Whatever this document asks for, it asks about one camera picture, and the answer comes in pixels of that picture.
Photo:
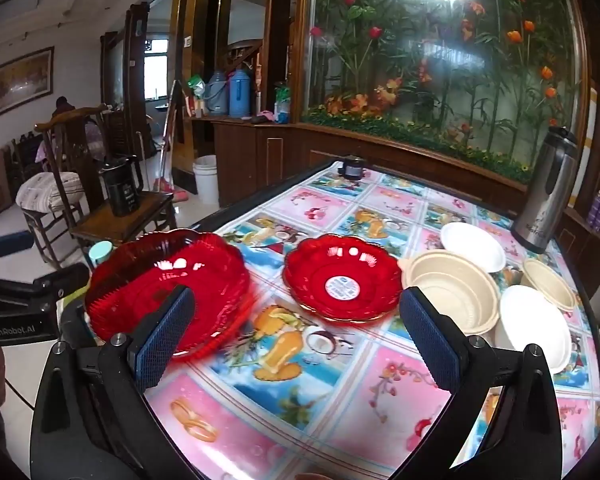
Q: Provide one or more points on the striped seat cushion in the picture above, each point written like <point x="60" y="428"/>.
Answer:
<point x="50" y="191"/>

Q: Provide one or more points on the stainless steel thermos jug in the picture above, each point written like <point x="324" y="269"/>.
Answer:
<point x="542" y="195"/>

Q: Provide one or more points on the teal cup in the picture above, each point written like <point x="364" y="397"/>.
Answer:
<point x="101" y="252"/>

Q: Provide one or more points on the red plate with round sticker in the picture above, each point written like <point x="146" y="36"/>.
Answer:
<point x="342" y="280"/>

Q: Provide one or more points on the green bottle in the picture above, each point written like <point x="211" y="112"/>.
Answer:
<point x="281" y="97"/>

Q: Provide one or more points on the wooden chair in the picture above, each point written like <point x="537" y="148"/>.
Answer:
<point x="72" y="145"/>

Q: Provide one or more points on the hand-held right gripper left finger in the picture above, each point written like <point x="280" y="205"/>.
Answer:
<point x="162" y="340"/>

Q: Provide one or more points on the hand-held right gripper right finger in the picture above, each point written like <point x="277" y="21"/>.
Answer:
<point x="430" y="340"/>

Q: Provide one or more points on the white bucket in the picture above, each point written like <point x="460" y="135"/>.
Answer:
<point x="206" y="180"/>

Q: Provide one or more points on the green bag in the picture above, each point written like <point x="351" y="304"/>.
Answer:
<point x="196" y="85"/>

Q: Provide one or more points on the large red plastic bowl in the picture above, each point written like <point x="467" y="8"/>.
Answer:
<point x="145" y="265"/>

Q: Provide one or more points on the white bowl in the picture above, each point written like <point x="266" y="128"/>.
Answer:
<point x="472" y="247"/>

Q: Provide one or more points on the white plate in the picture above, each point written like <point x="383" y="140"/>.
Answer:
<point x="532" y="325"/>

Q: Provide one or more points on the pink mop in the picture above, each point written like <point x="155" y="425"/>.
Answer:
<point x="172" y="192"/>

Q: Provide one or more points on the small beige bowl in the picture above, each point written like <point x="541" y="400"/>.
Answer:
<point x="550" y="285"/>

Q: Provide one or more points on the small black round object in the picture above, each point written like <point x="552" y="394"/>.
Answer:
<point x="351" y="167"/>

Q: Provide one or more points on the printed tablecloth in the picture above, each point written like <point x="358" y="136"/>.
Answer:
<point x="340" y="400"/>

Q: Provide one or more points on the blue thermos flask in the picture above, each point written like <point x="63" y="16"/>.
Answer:
<point x="239" y="92"/>
<point x="216" y="92"/>

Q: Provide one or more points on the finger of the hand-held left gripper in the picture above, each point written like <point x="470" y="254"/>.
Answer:
<point x="15" y="244"/>
<point x="55" y="277"/>

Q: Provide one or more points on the black kettle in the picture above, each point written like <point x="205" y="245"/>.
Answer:
<point x="122" y="187"/>

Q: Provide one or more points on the wooden side table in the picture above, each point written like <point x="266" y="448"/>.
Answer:
<point x="125" y="222"/>

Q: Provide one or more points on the framed wall painting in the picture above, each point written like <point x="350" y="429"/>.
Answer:
<point x="15" y="82"/>

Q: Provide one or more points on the glass flower display panel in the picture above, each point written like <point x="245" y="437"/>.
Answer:
<point x="430" y="110"/>

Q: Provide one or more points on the large beige bowl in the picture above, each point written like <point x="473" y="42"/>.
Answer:
<point x="455" y="285"/>

